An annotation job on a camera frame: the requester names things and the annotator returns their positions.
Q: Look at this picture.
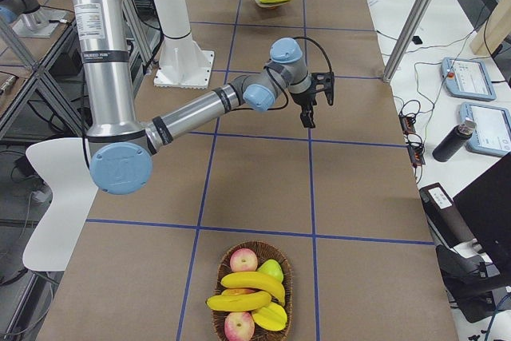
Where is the black monitor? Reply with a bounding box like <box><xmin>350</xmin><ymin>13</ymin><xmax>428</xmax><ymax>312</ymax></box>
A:
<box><xmin>454</xmin><ymin>154</ymin><xmax>510</xmax><ymax>272</ymax></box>

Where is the red apple top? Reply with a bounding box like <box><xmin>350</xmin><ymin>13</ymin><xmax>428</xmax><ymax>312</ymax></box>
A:
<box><xmin>229</xmin><ymin>248</ymin><xmax>258</xmax><ymax>272</ymax></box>

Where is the black box white label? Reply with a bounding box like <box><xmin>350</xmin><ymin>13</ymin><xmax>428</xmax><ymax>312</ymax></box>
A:
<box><xmin>419</xmin><ymin>183</ymin><xmax>476</xmax><ymax>248</ymax></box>

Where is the black usb hub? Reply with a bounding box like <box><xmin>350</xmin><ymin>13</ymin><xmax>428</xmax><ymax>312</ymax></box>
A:
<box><xmin>407</xmin><ymin>141</ymin><xmax>426</xmax><ymax>168</ymax></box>
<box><xmin>399</xmin><ymin>115</ymin><xmax>416</xmax><ymax>135</ymax></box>

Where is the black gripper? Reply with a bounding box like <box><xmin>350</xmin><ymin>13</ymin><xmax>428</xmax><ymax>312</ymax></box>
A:
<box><xmin>290</xmin><ymin>83</ymin><xmax>317</xmax><ymax>129</ymax></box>

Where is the wooden board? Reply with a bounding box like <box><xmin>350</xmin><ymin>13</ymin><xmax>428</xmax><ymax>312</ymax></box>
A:
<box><xmin>469</xmin><ymin>0</ymin><xmax>510</xmax><ymax>56</ymax></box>

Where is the black usb hub right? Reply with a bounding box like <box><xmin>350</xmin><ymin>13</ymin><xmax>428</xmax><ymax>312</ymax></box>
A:
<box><xmin>407</xmin><ymin>141</ymin><xmax>426</xmax><ymax>168</ymax></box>

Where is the red apple bottom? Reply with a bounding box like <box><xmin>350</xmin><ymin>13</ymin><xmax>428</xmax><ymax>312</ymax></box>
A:
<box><xmin>224</xmin><ymin>312</ymin><xmax>255</xmax><ymax>341</ymax></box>

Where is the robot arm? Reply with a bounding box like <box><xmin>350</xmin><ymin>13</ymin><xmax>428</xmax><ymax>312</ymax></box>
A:
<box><xmin>73</xmin><ymin>0</ymin><xmax>333</xmax><ymax>195</ymax></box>

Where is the brown paper table cover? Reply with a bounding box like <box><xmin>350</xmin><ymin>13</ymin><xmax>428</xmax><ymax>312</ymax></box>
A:
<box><xmin>38</xmin><ymin>0</ymin><xmax>458</xmax><ymax>340</ymax></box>

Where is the black water bottle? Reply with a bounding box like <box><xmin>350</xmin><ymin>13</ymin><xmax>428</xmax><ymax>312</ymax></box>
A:
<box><xmin>432</xmin><ymin>117</ymin><xmax>477</xmax><ymax>162</ymax></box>

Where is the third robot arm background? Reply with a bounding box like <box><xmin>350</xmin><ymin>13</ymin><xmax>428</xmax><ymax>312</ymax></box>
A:
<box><xmin>1</xmin><ymin>0</ymin><xmax>57</xmax><ymax>38</ymax></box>

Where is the black usb hub left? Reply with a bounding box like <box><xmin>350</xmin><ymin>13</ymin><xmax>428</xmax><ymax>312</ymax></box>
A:
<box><xmin>399</xmin><ymin>115</ymin><xmax>416</xmax><ymax>135</ymax></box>

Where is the red mango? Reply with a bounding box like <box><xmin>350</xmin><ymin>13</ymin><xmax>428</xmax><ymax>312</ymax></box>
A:
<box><xmin>220</xmin><ymin>288</ymin><xmax>257</xmax><ymax>296</ymax></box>

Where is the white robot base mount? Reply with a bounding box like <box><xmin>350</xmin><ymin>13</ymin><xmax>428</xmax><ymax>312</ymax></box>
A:
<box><xmin>153</xmin><ymin>0</ymin><xmax>215</xmax><ymax>89</ymax></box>

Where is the teach pendant far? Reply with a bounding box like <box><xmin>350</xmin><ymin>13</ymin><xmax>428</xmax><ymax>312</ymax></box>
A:
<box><xmin>441</xmin><ymin>57</ymin><xmax>497</xmax><ymax>101</ymax></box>

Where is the yellow banana bunch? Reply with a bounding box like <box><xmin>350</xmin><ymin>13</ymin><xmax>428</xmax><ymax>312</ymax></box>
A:
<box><xmin>251</xmin><ymin>302</ymin><xmax>288</xmax><ymax>331</ymax></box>

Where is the teach pendant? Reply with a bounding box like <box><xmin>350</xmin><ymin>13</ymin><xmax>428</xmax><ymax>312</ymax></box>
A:
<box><xmin>441</xmin><ymin>57</ymin><xmax>497</xmax><ymax>101</ymax></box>
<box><xmin>459</xmin><ymin>102</ymin><xmax>510</xmax><ymax>157</ymax></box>

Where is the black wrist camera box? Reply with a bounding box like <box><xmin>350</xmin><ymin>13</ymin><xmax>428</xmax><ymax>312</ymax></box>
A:
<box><xmin>311</xmin><ymin>71</ymin><xmax>335</xmax><ymax>106</ymax></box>

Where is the white chair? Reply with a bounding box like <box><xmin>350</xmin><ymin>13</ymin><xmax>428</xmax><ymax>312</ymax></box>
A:
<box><xmin>22</xmin><ymin>137</ymin><xmax>98</xmax><ymax>272</ymax></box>

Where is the small black device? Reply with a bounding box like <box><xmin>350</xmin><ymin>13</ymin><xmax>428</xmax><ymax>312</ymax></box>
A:
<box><xmin>412</xmin><ymin>35</ymin><xmax>422</xmax><ymax>45</ymax></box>

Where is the green pear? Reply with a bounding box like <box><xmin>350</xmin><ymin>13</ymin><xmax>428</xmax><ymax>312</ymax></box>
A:
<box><xmin>257</xmin><ymin>259</ymin><xmax>284</xmax><ymax>283</ymax></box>

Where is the teach pendant near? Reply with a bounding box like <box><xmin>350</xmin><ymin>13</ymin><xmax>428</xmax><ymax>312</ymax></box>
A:
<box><xmin>459</xmin><ymin>102</ymin><xmax>510</xmax><ymax>157</ymax></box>

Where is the wicker fruit basket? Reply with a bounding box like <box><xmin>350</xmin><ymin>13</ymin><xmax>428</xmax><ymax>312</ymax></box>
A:
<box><xmin>209</xmin><ymin>240</ymin><xmax>293</xmax><ymax>340</ymax></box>

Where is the red apple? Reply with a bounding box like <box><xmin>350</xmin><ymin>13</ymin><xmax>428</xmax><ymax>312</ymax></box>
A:
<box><xmin>229</xmin><ymin>248</ymin><xmax>258</xmax><ymax>272</ymax></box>
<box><xmin>224</xmin><ymin>312</ymin><xmax>255</xmax><ymax>341</ymax></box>

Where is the aluminium frame post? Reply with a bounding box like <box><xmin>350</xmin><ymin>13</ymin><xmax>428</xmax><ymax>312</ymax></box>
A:
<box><xmin>382</xmin><ymin>0</ymin><xmax>432</xmax><ymax>83</ymax></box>

